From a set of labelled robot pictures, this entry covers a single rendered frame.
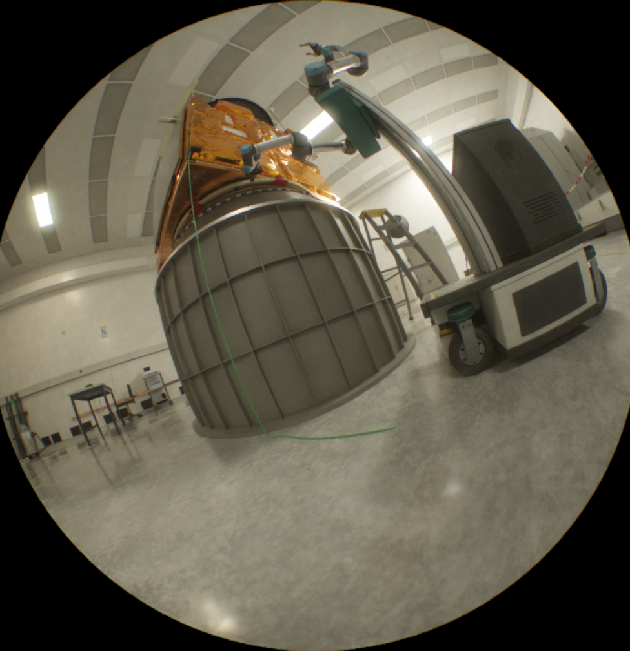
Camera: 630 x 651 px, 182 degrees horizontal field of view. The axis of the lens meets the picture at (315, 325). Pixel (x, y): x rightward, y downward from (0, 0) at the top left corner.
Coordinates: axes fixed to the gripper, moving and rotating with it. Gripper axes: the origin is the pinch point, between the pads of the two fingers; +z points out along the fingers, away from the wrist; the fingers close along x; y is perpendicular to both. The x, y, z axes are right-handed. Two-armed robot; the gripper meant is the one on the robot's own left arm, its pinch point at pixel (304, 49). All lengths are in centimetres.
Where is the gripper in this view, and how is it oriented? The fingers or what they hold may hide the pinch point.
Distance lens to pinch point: 226.1
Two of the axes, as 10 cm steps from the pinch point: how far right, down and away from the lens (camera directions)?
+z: -8.6, -4.9, 1.4
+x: -3.6, 4.0, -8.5
